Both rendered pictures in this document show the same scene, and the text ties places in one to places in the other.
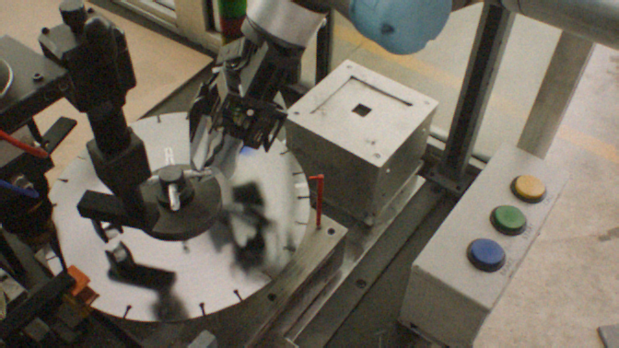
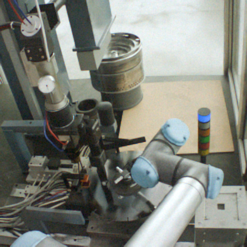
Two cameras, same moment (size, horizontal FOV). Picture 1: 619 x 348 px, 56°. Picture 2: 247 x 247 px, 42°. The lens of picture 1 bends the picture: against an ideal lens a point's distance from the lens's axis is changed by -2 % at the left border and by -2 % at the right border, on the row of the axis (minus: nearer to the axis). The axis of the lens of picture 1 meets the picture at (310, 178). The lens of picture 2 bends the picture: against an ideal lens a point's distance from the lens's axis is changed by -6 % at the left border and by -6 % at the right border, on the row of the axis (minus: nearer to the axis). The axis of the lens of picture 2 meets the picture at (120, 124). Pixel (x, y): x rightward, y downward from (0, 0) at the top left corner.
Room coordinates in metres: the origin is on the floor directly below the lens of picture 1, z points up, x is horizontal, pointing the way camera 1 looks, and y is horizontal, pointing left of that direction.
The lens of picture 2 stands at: (0.23, -0.59, 1.86)
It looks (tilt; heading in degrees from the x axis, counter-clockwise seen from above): 39 degrees down; 72
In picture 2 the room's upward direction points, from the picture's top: 11 degrees counter-clockwise
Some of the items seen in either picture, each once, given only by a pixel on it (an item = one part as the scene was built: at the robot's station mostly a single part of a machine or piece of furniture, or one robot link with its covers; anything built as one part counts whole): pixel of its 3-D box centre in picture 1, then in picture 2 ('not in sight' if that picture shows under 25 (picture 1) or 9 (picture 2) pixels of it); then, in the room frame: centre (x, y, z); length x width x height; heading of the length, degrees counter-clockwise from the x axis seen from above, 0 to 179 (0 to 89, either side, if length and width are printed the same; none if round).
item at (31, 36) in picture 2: not in sight; (59, 39); (0.41, 0.37, 1.45); 0.35 x 0.07 x 0.28; 55
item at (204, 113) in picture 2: not in sight; (204, 114); (0.76, 0.12, 1.14); 0.05 x 0.04 x 0.03; 55
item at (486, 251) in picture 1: (485, 254); not in sight; (0.43, -0.23, 0.90); 0.04 x 0.04 x 0.02
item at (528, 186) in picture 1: (529, 189); not in sight; (0.54, -0.31, 0.90); 0.04 x 0.04 x 0.02
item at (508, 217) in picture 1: (508, 220); not in sight; (0.49, -0.27, 0.90); 0.04 x 0.04 x 0.02
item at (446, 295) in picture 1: (484, 247); not in sight; (0.49, -0.26, 0.82); 0.28 x 0.11 x 0.15; 145
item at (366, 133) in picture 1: (357, 143); (219, 218); (0.70, -0.08, 0.82); 0.18 x 0.18 x 0.15; 55
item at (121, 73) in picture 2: not in sight; (117, 73); (0.76, 0.90, 0.93); 0.31 x 0.31 x 0.36
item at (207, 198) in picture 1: (175, 194); (126, 180); (0.46, 0.16, 0.96); 0.11 x 0.11 x 0.03
